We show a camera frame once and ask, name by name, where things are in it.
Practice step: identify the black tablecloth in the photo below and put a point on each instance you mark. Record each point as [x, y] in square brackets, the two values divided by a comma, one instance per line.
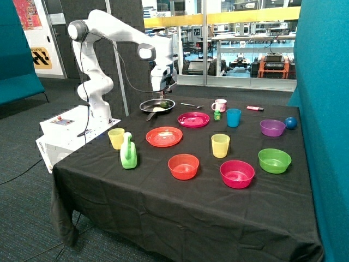
[200, 219]

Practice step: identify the black frying pan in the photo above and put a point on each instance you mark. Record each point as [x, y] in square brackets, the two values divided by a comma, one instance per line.
[148, 106]

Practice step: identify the yellow toy corn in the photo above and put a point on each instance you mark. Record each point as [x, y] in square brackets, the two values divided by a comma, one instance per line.
[158, 109]

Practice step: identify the yellow cup near robot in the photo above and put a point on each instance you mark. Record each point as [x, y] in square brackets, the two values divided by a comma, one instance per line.
[116, 137]

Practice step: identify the yellow cup centre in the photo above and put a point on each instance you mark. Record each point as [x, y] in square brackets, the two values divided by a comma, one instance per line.
[220, 145]

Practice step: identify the teal sofa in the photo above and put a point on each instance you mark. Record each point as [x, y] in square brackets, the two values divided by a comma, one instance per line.
[18, 77]

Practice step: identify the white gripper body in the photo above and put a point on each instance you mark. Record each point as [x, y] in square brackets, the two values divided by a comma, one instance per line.
[163, 77]

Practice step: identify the red poster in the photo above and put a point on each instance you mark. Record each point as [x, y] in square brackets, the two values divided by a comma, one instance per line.
[28, 14]

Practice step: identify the green plastic bowl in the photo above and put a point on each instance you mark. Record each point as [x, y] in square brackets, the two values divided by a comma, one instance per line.
[273, 160]

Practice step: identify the green toy watering can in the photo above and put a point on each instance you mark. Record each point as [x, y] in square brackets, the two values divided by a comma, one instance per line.
[128, 152]

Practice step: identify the pink highlighter marker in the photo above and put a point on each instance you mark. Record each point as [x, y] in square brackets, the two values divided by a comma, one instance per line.
[255, 108]

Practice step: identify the yellow black warning sign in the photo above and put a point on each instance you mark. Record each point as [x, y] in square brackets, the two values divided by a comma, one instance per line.
[41, 58]

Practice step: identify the green letter block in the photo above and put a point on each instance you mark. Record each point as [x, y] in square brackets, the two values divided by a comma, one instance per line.
[217, 115]

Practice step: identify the blue plastic cup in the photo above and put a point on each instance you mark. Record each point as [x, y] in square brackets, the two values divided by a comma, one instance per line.
[233, 117]

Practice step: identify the green toy pepper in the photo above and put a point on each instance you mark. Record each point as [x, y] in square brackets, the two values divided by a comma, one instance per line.
[164, 104]

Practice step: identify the metal spoon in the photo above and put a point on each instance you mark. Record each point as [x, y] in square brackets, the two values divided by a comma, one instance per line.
[192, 105]

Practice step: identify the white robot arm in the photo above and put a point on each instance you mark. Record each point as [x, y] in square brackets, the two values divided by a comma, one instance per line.
[99, 24]

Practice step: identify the blue ball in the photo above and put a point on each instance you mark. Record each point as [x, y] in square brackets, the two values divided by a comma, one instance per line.
[290, 123]

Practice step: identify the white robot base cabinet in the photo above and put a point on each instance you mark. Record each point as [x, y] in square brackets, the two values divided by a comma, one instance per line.
[65, 133]

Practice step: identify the pink white mug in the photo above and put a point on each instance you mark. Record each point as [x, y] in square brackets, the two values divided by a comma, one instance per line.
[219, 104]

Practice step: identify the teal partition panel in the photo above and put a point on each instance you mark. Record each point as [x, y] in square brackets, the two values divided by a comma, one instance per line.
[321, 57]

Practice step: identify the magenta plastic plate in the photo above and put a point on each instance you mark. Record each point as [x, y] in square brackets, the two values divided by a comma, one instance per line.
[193, 119]

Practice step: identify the orange plastic bowl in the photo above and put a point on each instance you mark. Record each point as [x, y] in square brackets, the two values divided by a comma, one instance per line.
[183, 166]

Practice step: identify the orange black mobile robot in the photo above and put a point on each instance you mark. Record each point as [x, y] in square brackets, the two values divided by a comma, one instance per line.
[274, 66]

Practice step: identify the purple plastic bowl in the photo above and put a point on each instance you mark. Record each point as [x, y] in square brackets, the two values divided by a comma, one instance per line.
[272, 128]

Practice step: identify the orange plastic plate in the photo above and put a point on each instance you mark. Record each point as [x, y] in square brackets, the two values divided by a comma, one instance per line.
[164, 136]

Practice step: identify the magenta plastic bowl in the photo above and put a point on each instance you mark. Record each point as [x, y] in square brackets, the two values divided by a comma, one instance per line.
[237, 174]

